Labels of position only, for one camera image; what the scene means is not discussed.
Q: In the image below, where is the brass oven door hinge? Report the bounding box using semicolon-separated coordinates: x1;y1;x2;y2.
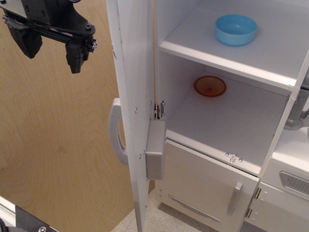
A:
254;188;261;199

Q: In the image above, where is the white toy fridge cabinet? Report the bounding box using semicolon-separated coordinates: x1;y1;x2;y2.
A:
154;0;309;175

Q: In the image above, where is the grey sink faucet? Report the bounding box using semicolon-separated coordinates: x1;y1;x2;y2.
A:
284;70;309;131

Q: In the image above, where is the blue plastic bowl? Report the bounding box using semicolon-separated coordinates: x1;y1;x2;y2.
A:
215;14;258;46

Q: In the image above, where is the metal door hinge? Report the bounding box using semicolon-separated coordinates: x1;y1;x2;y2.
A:
154;101;166;119

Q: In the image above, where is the white fridge door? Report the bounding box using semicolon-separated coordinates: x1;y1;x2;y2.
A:
106;0;154;232

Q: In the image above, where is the grey oven vent panel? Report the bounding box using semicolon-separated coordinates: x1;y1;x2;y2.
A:
279;171;309;196

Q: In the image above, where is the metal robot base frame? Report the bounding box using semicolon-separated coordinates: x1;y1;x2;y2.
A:
0;196;58;232

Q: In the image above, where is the brown plastic plate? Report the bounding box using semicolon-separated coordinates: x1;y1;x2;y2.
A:
194;75;227;98

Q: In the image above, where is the white door latch catch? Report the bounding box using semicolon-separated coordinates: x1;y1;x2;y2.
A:
224;152;244;163

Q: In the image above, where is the white lower freezer door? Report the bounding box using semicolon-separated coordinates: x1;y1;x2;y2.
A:
155;140;259;232

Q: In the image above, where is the grey fridge door handle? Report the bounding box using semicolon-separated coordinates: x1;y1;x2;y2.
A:
108;98;128;165

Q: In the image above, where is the white toy oven unit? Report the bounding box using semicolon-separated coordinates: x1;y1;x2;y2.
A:
241;128;309;232

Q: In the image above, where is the grey freezer door handle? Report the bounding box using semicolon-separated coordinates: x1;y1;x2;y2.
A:
226;182;243;216

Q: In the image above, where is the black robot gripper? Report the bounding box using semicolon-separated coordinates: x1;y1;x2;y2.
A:
0;0;97;74

